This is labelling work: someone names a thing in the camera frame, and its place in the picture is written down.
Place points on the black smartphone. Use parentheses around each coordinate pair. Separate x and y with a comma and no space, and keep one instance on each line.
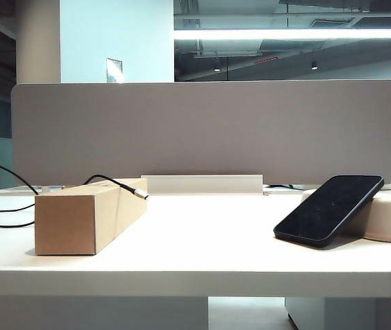
(329,213)

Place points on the grey fabric desk divider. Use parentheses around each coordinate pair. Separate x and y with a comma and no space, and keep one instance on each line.
(202,134)

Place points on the small black ceiling spotlight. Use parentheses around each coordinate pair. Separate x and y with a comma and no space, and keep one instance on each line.
(314,65)
(217,67)

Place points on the red illuminated sign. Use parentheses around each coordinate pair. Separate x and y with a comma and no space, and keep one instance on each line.
(266,60)

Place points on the brown cardboard box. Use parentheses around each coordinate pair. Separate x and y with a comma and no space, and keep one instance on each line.
(64,225)

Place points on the bright ceiling light strip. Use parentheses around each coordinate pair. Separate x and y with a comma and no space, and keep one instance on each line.
(285,34)

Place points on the white desk support panel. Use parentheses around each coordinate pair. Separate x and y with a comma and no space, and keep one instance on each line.
(95,314)

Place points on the beige paper pulp tray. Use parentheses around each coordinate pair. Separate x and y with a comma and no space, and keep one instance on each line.
(388,220)

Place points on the framed wall notice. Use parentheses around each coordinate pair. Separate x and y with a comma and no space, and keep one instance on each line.
(114,70)

